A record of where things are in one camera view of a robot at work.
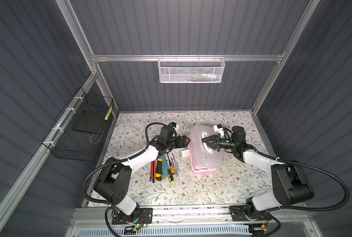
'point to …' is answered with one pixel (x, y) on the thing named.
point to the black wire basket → (76, 134)
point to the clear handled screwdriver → (176, 167)
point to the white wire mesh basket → (191, 70)
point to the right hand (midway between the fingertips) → (204, 143)
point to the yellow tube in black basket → (109, 113)
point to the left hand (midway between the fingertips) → (185, 140)
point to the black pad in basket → (90, 121)
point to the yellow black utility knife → (158, 175)
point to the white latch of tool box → (185, 153)
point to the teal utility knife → (164, 169)
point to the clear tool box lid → (198, 132)
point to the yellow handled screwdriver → (170, 176)
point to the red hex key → (152, 169)
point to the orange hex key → (155, 168)
